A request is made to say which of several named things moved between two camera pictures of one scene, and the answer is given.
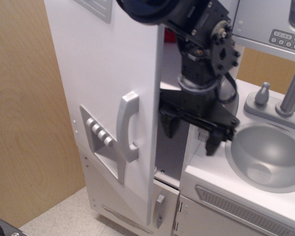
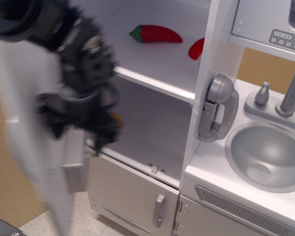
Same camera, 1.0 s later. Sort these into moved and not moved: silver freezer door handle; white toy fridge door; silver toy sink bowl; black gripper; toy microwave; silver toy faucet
Moved: black gripper; white toy fridge door
Not moved: silver toy sink bowl; silver toy faucet; silver freezer door handle; toy microwave
